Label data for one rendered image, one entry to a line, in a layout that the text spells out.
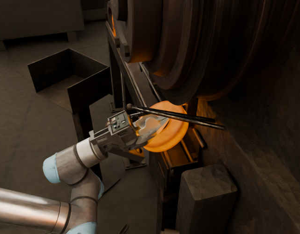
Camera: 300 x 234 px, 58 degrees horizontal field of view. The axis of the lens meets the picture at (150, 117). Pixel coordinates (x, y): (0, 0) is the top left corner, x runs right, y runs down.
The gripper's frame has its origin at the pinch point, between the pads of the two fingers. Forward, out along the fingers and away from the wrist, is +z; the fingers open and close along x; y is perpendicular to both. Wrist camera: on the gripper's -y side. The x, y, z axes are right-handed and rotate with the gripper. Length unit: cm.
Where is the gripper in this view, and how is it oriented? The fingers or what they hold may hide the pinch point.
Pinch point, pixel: (166, 121)
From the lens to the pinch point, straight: 74.5
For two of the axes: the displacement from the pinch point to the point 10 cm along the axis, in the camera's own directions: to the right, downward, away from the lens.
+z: 9.0, -4.4, -0.6
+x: -2.5, -6.1, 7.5
